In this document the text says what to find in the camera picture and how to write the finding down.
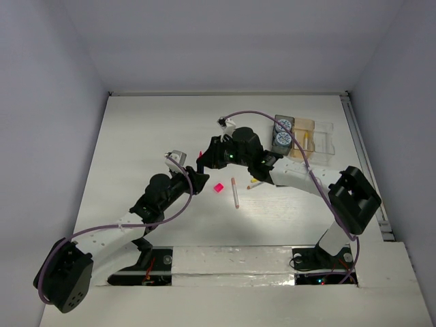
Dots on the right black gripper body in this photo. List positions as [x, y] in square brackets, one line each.
[225, 153]

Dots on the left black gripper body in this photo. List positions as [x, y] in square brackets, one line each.
[192, 180]

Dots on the pink highlighter cap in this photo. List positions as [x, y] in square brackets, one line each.
[218, 187]

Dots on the blue white round jar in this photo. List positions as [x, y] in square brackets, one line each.
[283, 125]

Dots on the black pink highlighter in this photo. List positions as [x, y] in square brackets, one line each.
[200, 163]

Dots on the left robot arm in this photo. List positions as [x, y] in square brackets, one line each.
[65, 276]

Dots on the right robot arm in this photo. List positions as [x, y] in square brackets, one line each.
[348, 194]

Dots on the dark grey container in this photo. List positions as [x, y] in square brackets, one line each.
[277, 149]

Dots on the pink white marker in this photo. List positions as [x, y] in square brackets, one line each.
[235, 193]

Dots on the orange white marker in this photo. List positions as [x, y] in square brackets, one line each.
[253, 185]

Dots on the clear plastic container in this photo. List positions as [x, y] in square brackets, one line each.
[323, 142]

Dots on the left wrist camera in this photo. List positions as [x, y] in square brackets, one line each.
[175, 159]

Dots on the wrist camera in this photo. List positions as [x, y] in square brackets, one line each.
[175, 159]
[228, 126]

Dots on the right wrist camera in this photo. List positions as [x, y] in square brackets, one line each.
[228, 126]

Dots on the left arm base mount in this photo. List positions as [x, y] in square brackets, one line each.
[152, 268]

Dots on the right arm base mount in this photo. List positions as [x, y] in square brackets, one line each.
[313, 266]

